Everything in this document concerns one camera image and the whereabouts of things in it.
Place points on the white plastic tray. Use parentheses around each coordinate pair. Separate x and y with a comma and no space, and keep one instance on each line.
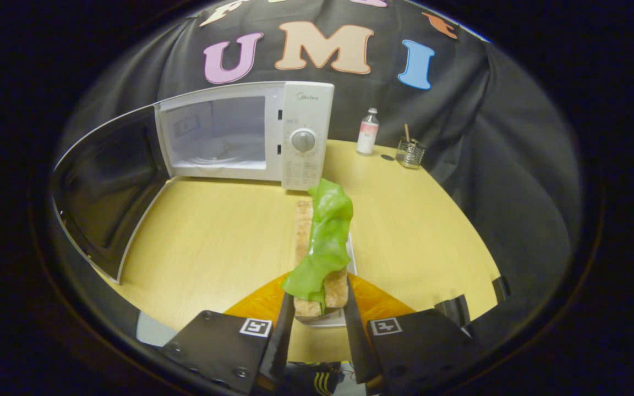
(331,322)

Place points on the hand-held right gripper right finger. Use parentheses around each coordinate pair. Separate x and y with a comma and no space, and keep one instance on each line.
(356,346)

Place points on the green lettuce leaf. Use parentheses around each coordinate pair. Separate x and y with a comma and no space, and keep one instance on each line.
(328,231)

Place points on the clear glass holder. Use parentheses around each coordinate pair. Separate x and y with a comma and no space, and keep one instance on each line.
(410,154)

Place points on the glass turntable plate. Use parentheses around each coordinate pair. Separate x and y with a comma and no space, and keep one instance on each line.
(223,157)

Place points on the thin wooden stick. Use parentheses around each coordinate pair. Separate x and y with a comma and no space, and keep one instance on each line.
(406,132)

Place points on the black shoe yellow stripes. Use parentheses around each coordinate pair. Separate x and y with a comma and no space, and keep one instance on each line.
(317,379)

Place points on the white microwave oven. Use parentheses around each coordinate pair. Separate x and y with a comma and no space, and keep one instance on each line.
(306,110)

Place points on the small bottle pink label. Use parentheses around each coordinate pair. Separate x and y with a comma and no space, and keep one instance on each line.
(367,132)

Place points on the small black disc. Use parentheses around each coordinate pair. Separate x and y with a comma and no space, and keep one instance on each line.
(387,157)

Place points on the black table edge clamp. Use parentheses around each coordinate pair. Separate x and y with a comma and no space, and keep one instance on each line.
(452,311)
(501,289)

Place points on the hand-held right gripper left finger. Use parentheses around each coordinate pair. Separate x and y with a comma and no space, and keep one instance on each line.
(278,346)

